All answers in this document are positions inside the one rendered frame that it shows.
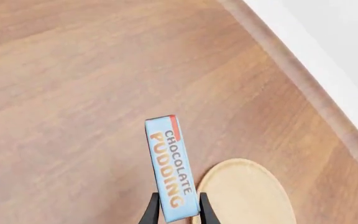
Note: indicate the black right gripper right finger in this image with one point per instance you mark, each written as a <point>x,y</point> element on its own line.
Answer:
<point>207,212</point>

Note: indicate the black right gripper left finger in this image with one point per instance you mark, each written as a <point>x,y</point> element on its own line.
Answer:
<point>150,213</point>

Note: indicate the round beige plate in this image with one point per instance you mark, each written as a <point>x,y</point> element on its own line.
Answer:
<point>247,193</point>

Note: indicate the blue chocolate pudding box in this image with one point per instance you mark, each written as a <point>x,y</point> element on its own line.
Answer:
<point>169,168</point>

